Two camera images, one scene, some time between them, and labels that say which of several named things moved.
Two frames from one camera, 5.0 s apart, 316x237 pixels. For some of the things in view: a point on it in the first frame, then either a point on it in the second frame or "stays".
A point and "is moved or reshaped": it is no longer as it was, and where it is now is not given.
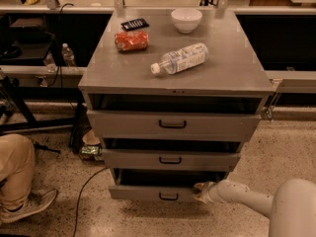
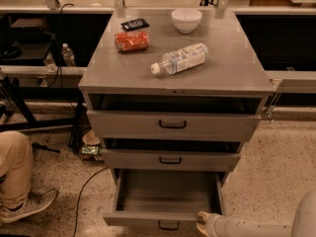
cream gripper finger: x=199 y=197 to x=202 y=228
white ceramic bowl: x=186 y=20 stays
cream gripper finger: x=199 y=186 to x=203 y=215
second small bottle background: x=49 y=62 stays
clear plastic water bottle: x=183 y=59 stays
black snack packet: x=134 y=24 stays
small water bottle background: x=68 y=55 stays
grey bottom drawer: x=161 y=184 is moved or reshaped
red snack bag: x=133 y=40 stays
